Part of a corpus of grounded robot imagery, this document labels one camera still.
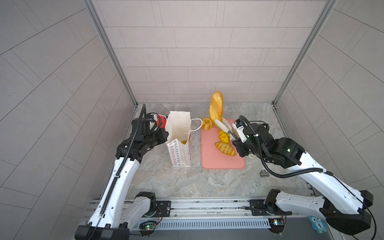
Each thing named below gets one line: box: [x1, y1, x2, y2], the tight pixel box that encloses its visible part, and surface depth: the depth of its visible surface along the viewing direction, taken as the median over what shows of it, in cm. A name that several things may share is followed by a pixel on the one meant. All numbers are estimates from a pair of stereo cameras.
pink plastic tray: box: [201, 139, 246, 169], surface depth 88 cm
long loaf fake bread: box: [209, 90, 224, 124], surface depth 74 cm
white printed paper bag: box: [165, 110, 193, 168], surface depth 80 cm
